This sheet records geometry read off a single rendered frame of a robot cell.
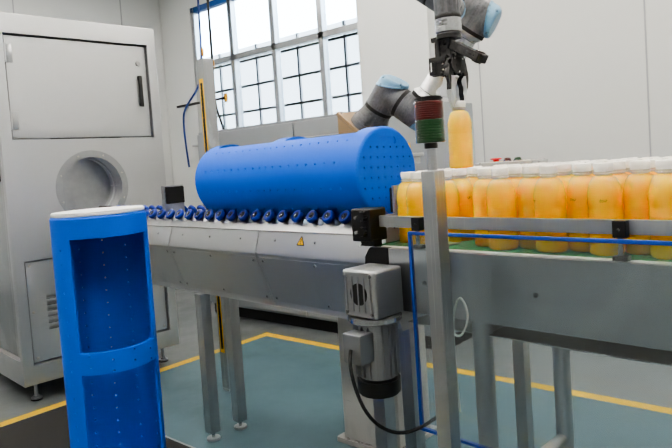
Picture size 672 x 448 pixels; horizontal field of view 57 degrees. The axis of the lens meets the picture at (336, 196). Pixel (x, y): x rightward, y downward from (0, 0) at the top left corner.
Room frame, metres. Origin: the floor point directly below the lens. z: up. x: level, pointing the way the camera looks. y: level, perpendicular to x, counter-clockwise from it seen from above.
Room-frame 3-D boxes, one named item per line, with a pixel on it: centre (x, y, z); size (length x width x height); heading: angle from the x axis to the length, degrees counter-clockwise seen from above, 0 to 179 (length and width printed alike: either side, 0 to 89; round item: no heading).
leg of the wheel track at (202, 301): (2.58, 0.59, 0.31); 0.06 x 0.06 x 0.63; 45
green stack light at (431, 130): (1.36, -0.21, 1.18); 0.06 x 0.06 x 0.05
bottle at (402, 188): (1.71, -0.20, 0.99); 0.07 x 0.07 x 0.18
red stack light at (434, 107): (1.36, -0.21, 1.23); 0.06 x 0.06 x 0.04
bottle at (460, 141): (1.80, -0.37, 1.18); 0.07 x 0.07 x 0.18
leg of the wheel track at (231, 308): (2.68, 0.49, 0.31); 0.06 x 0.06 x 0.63; 45
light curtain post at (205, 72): (3.17, 0.62, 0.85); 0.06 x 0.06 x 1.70; 45
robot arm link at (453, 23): (1.81, -0.35, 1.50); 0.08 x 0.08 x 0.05
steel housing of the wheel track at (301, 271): (2.63, 0.54, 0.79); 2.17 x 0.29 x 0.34; 45
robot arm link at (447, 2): (1.81, -0.36, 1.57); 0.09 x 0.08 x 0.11; 161
